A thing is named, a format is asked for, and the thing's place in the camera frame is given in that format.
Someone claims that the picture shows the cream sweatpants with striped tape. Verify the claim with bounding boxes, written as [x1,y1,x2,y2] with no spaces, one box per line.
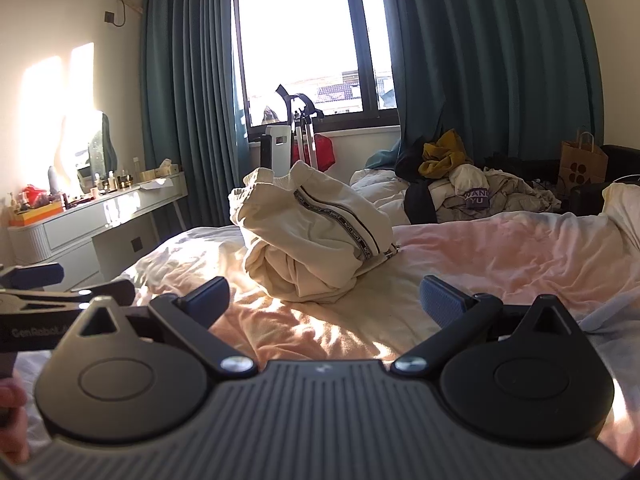
[229,160,399,303]

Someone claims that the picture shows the brown paper bag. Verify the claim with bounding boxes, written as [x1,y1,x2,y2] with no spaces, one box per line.
[557,129,609,187]

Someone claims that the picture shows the black garment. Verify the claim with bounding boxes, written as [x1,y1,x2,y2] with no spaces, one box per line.
[395,137,443,224]

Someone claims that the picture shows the teal garment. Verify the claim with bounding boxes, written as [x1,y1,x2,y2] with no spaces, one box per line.
[365,140,402,169]

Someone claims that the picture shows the teal curtain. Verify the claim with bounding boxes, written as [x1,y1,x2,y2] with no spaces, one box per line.
[387,0,606,171]
[140,0,251,228]

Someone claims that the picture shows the white clothes with purple print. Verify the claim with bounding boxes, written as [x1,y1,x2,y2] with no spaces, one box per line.
[439,162,562,222]

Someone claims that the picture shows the white crumpled quilt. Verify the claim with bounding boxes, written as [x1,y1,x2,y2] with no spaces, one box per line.
[349,165,412,223]

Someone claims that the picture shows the light blue bed sheet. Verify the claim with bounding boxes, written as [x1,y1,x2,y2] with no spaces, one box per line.
[570,285,640,343]

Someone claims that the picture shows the metal folding trolley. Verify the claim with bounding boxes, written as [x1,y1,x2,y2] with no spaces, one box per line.
[275,84,326,168]

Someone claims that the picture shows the black framed window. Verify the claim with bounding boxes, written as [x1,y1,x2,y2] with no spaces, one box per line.
[232,0,401,128]

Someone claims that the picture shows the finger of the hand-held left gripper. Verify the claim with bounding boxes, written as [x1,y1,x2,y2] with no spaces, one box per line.
[0,262,65,293]
[0,280,137,312]

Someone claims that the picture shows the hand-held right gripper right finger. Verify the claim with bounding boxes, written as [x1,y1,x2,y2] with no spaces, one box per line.
[390,275,593,376]

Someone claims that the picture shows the red bag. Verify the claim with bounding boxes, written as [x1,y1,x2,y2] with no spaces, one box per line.
[291,132,335,172]

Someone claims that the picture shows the pink white duvet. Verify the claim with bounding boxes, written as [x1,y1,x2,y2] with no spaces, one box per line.
[15,182,640,466]

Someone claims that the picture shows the yellow garment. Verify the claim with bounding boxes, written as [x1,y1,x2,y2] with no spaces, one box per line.
[419,129,473,177]

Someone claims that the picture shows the row of cosmetic bottles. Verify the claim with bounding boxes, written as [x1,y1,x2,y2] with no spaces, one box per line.
[75,157,138,197]

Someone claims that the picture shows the person's left hand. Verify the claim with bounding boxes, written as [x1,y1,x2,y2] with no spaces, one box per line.
[0,377,30,463]

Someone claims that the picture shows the red cosmetic pouch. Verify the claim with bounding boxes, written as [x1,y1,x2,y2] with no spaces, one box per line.
[21,185,49,207]

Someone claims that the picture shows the white upright appliance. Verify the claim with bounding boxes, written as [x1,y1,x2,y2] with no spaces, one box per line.
[259,125,294,171]

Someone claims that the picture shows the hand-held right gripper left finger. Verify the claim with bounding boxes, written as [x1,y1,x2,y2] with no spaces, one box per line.
[57,276,258,379]

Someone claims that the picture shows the orange box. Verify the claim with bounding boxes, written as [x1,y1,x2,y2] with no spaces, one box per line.
[10,207,49,227]

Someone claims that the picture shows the wooden tissue box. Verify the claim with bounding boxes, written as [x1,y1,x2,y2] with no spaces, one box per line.
[140,159,174,181]

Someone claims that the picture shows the white dressing table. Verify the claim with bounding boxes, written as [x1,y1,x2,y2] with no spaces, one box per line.
[7,172,188,286]

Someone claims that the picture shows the table mirror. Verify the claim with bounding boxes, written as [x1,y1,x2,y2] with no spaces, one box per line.
[59,110,103,183]

